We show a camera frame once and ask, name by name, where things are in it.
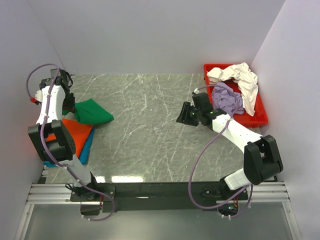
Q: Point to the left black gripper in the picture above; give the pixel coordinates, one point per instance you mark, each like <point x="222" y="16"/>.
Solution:
<point x="69" y="102"/>

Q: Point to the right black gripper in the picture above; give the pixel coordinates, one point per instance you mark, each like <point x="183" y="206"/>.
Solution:
<point x="186" y="114"/>

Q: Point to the green t shirt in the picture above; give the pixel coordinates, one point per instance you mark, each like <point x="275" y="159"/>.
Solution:
<point x="89" y="112"/>

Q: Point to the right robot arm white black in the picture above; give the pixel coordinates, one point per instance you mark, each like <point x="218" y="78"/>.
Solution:
<point x="262" y="159"/>

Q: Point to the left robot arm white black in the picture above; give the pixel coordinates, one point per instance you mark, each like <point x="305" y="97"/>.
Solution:
<point x="50" y="137"/>

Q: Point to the lilac t shirt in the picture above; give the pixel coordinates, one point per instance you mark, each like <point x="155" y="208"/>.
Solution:
<point x="226" y="99"/>

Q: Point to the folded orange t shirt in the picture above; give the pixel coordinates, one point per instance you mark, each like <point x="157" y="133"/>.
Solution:
<point x="73" y="125"/>

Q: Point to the white t shirt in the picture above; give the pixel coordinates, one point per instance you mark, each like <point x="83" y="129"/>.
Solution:
<point x="246" y="80"/>

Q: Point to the red plastic bin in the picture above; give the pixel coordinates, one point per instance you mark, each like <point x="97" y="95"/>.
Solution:
<point x="260" y="117"/>

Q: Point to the folded teal t shirt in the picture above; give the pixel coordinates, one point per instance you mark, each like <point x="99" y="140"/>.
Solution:
<point x="83" y="143"/>

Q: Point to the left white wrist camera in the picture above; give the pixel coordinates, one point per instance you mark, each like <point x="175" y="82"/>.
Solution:
<point x="37" y="98"/>

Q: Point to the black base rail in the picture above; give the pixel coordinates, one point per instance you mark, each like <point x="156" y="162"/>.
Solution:
<point x="143" y="196"/>

